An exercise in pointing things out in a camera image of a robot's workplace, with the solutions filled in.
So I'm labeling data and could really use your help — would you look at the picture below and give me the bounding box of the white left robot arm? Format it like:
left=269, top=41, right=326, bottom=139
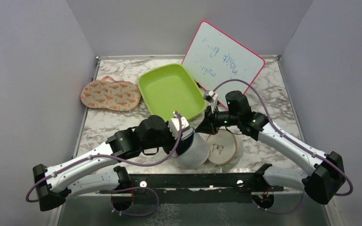
left=30, top=113, right=183, bottom=211

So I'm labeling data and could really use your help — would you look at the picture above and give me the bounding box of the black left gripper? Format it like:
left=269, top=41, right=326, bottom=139
left=142, top=121, right=184, bottom=156

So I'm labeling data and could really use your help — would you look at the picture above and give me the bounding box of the round beige glasses pouch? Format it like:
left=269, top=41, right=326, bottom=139
left=206, top=129, right=244, bottom=171

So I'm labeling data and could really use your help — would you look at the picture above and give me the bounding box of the floral peach fabric pouch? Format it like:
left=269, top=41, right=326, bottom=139
left=80, top=76, right=141, bottom=112

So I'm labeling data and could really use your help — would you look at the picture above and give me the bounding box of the green plastic tray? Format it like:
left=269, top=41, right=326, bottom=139
left=138, top=64, right=206, bottom=121

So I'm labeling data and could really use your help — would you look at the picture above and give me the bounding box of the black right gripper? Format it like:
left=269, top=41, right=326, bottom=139
left=196, top=105, right=241, bottom=136

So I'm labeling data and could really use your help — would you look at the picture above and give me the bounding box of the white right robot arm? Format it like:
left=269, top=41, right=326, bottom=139
left=196, top=90, right=346, bottom=205

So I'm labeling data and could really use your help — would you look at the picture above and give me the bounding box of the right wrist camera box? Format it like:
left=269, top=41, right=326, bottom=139
left=203, top=90, right=218, bottom=113

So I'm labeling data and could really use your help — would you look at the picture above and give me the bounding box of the pink framed whiteboard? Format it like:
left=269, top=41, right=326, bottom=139
left=181, top=21, right=265, bottom=106

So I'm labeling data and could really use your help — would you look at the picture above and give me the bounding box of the black front mounting rail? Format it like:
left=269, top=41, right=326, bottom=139
left=100, top=173, right=284, bottom=204

